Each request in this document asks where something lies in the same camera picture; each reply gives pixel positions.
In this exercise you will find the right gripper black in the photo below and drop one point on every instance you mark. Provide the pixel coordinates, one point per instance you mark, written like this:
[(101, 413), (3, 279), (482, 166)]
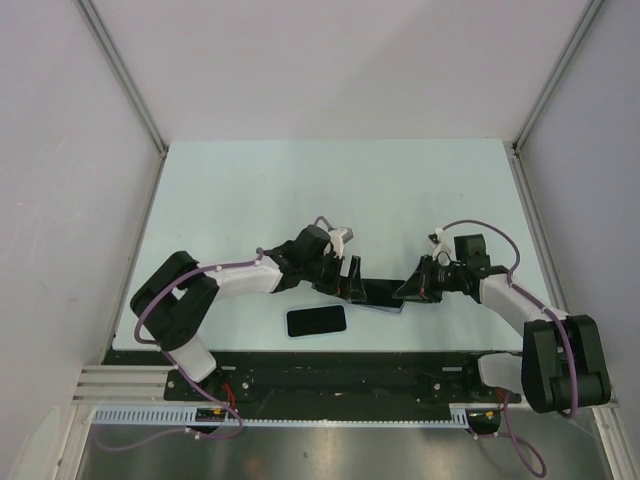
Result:
[(420, 285)]

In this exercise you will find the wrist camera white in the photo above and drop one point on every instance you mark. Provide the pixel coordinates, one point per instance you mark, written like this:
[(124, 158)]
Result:
[(339, 237), (441, 251)]

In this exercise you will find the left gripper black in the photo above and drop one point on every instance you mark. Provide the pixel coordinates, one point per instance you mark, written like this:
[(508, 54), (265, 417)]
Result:
[(333, 286)]

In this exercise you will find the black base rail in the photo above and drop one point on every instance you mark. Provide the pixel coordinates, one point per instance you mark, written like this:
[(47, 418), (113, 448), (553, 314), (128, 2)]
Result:
[(435, 377)]

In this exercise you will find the green-edged black phone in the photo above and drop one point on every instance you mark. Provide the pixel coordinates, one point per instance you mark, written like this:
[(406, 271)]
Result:
[(380, 292)]

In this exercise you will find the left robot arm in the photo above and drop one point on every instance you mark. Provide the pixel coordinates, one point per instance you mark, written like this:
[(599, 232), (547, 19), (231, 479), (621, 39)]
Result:
[(172, 304)]

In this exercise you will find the light blue phone case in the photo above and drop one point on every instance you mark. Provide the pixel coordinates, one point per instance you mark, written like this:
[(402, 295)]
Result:
[(316, 322)]

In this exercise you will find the white cable duct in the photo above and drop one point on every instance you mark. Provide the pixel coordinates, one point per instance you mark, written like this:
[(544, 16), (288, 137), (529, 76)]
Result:
[(215, 417)]

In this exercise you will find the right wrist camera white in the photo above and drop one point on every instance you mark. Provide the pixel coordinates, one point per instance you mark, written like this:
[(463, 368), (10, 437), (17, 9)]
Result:
[(441, 251)]

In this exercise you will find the left aluminium frame post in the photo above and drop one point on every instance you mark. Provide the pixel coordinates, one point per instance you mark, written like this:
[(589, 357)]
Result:
[(117, 65)]

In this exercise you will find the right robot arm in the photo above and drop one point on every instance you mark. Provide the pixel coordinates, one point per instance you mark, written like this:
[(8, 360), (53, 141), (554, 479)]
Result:
[(560, 366)]

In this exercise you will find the aluminium frame post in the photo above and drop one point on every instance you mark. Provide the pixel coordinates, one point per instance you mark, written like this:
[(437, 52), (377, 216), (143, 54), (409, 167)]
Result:
[(117, 65), (560, 69)]

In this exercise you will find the purple phone case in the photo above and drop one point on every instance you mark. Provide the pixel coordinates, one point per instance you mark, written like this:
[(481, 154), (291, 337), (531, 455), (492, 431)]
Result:
[(385, 310)]

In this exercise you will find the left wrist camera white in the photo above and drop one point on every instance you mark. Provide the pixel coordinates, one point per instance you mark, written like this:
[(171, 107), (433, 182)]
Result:
[(339, 237)]

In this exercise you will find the right aluminium frame post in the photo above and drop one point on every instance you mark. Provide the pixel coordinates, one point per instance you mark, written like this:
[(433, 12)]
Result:
[(560, 69)]

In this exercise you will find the white-edged black phone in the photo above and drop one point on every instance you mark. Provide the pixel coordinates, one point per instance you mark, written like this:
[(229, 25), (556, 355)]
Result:
[(316, 321)]

